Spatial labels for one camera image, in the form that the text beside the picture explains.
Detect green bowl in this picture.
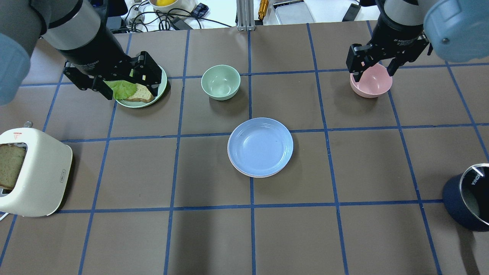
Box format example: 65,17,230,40
201,65,241,101

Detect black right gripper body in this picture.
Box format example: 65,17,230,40
346,33,429,73

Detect bread slice on plate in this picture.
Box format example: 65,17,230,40
124,84,154,103

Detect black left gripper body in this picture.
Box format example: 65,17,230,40
63,51,162,90

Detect white bowl with toys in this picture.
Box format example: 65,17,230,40
149,0,197,14

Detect pink bowl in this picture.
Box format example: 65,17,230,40
350,64,393,99

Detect white toaster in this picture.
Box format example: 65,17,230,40
0,128,73,217

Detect kitchen scale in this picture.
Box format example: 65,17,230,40
272,0,316,25

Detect green plate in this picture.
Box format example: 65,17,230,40
115,65,168,108

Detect aluminium frame post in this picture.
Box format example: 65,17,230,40
236,0,256,31

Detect blue plate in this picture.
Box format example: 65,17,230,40
227,117,295,153

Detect yellow screwdriver handle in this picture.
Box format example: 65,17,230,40
258,0,269,21

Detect green lettuce leaf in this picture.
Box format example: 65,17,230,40
104,80,137,100

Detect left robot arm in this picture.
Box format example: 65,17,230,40
0,0,166,105

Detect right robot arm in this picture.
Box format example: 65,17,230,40
346,0,489,82

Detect bread slice in toaster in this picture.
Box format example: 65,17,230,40
0,144,26,190

